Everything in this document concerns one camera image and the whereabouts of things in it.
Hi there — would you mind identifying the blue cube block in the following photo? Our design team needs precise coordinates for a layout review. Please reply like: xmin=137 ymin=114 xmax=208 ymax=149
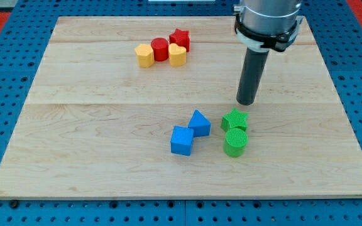
xmin=170 ymin=126 xmax=194 ymax=156

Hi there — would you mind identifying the blue triangle block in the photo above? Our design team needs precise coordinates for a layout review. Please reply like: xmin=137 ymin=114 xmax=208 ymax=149
xmin=188 ymin=110 xmax=211 ymax=137

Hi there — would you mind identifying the green star block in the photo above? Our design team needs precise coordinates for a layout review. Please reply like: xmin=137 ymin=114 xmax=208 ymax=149
xmin=221 ymin=108 xmax=249 ymax=132

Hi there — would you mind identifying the yellow heart block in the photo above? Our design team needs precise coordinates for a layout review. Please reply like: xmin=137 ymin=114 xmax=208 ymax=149
xmin=168 ymin=43 xmax=187 ymax=67

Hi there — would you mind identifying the green cylinder block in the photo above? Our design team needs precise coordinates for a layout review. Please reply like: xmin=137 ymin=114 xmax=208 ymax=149
xmin=223 ymin=128 xmax=248 ymax=158

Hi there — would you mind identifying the yellow pentagon block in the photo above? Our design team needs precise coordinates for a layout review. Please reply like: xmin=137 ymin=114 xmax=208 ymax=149
xmin=134 ymin=44 xmax=155 ymax=68

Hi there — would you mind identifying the red cylinder block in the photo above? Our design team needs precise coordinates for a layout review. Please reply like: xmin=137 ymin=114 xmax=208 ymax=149
xmin=151 ymin=38 xmax=168 ymax=62

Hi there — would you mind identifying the red star block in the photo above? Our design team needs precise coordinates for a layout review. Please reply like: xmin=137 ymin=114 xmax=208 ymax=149
xmin=169 ymin=28 xmax=190 ymax=52

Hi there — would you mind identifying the wooden board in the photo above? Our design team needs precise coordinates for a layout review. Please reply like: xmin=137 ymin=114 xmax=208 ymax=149
xmin=0 ymin=16 xmax=362 ymax=200

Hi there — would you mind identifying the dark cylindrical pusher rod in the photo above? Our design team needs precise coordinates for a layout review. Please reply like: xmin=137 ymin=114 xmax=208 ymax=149
xmin=236 ymin=48 xmax=268 ymax=105

